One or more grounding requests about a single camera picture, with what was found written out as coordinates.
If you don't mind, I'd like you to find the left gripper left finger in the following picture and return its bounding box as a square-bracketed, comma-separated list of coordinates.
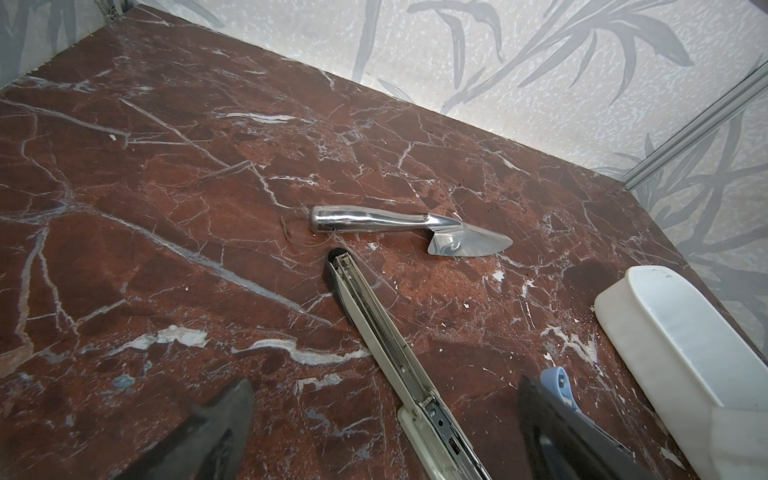
[117, 379, 254, 479]

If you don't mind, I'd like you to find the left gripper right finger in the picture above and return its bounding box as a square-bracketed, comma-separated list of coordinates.
[517, 375, 655, 480]

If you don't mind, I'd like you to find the black white stapler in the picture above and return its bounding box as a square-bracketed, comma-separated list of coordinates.
[326, 248, 490, 479]

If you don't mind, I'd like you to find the white plastic tray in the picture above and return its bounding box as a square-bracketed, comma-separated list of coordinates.
[594, 266, 767, 479]

